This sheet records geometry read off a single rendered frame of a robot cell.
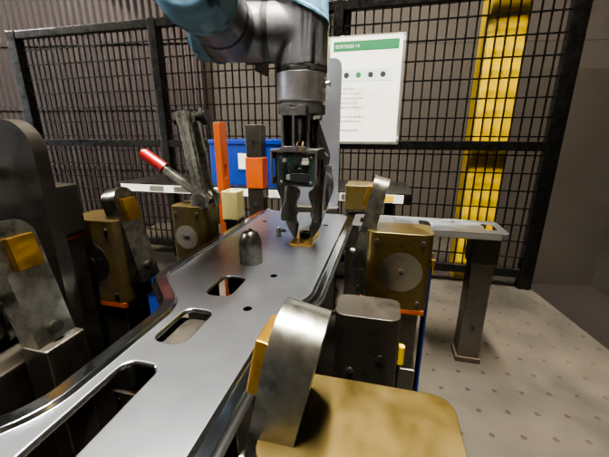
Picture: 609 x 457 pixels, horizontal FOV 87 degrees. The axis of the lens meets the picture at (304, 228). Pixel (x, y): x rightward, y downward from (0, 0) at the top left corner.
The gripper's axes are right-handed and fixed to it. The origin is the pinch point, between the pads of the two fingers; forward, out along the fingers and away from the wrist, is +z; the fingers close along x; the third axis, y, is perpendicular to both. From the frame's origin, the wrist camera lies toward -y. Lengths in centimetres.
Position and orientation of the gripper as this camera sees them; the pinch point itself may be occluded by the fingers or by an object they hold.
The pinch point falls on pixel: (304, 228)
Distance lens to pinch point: 56.5
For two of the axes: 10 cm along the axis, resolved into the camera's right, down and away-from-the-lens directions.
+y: -2.3, 2.7, -9.3
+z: -0.1, 9.6, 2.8
